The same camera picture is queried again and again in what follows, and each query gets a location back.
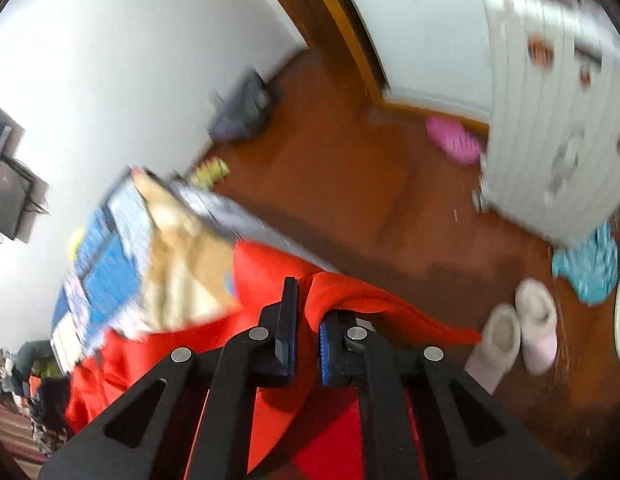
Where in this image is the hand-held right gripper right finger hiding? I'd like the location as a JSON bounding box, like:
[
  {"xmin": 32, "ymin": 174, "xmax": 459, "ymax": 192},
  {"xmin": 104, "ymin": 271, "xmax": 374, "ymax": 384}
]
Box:
[{"xmin": 317, "ymin": 311, "xmax": 571, "ymax": 480}]

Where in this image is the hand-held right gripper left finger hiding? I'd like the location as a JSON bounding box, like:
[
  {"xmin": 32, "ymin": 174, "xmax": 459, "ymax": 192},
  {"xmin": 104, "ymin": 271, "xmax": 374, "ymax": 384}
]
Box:
[{"xmin": 38, "ymin": 277, "xmax": 299, "ymax": 480}]

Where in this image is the red garment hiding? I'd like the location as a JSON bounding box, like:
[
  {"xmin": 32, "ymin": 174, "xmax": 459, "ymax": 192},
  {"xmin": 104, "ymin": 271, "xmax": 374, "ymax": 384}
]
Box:
[{"xmin": 65, "ymin": 241, "xmax": 483, "ymax": 480}]

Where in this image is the mustard blanket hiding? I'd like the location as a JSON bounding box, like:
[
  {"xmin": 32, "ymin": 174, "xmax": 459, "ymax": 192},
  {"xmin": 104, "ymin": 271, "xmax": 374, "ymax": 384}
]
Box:
[{"xmin": 132, "ymin": 170, "xmax": 241, "ymax": 332}]

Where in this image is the white fluffy slipper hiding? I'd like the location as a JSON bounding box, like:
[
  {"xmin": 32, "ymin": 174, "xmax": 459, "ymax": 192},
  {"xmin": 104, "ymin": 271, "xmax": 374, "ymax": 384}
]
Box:
[
  {"xmin": 514, "ymin": 279, "xmax": 559, "ymax": 377},
  {"xmin": 464, "ymin": 304, "xmax": 521, "ymax": 395}
]

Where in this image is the yellow-green toy on floor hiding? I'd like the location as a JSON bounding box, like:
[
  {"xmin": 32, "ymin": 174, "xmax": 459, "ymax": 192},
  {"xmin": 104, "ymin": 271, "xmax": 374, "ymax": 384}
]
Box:
[{"xmin": 190, "ymin": 156, "xmax": 231, "ymax": 190}]

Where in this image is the blue patterned bedcover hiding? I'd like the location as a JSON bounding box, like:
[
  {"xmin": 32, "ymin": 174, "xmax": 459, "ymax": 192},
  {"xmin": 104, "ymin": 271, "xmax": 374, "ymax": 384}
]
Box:
[{"xmin": 50, "ymin": 166, "xmax": 341, "ymax": 361}]

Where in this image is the grey bag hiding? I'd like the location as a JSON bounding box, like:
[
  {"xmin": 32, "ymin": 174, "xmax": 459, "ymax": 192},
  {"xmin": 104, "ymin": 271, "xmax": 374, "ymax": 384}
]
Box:
[{"xmin": 208, "ymin": 69, "xmax": 281, "ymax": 143}]

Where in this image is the pink slipper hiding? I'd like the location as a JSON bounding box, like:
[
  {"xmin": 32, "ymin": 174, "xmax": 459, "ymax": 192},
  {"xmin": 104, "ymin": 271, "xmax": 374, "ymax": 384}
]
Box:
[{"xmin": 425, "ymin": 114, "xmax": 484, "ymax": 166}]

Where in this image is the pile of clutter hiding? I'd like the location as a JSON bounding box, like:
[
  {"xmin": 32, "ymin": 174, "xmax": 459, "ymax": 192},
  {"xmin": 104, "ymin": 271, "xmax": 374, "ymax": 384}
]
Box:
[{"xmin": 0, "ymin": 340, "xmax": 77, "ymax": 457}]

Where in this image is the teal cloth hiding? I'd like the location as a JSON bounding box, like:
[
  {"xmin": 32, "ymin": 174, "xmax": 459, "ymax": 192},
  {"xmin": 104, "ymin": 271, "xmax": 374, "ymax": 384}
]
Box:
[{"xmin": 552, "ymin": 222, "xmax": 619, "ymax": 306}]

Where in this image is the white wardrobe with stickers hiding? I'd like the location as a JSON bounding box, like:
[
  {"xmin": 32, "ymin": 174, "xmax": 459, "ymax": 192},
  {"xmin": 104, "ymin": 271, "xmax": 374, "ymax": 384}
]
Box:
[{"xmin": 477, "ymin": 0, "xmax": 620, "ymax": 248}]

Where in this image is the white door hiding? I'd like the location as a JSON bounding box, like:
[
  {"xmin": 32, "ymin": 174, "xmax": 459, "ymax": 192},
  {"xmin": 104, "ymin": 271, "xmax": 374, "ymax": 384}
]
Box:
[{"xmin": 330, "ymin": 0, "xmax": 495, "ymax": 123}]

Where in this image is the small dark wall screen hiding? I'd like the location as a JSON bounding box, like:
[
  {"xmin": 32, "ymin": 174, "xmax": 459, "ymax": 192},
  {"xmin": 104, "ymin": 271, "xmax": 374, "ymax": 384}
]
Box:
[{"xmin": 0, "ymin": 156, "xmax": 50, "ymax": 245}]

